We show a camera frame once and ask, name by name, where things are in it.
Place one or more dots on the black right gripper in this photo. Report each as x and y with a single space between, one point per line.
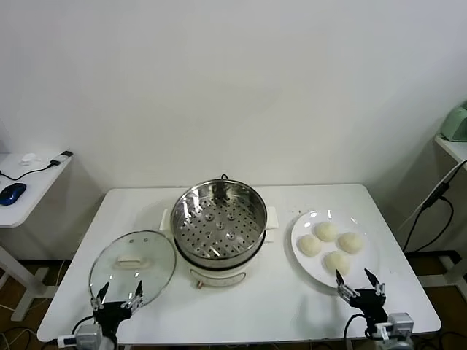
370 304

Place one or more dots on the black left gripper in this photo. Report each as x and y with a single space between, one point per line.
109 313

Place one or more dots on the white steamed baozi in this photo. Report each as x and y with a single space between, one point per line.
351 241
310 245
325 231
337 261

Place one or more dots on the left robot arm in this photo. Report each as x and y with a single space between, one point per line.
107 343

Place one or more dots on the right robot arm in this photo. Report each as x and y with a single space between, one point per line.
399 344

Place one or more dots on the stainless steel steamer basket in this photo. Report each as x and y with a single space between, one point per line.
189 211

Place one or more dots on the white round plate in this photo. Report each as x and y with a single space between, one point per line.
310 222

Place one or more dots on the cream electric cooker base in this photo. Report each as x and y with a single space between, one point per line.
215 279

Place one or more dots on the white side desk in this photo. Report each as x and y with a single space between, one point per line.
33 197

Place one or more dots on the blue computer mouse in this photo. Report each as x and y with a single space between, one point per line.
12 192

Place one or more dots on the black pen on shelf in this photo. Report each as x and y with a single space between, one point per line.
61 157

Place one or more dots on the small white crumpled object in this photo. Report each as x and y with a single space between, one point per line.
30 159

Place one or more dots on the white side table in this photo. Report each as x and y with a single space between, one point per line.
452 147

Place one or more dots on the pale green appliance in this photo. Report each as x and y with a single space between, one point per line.
456 124

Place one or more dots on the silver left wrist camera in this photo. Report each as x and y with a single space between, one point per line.
87 334

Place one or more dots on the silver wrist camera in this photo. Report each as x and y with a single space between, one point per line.
400 322
87 334

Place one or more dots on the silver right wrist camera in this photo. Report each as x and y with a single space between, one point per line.
400 322

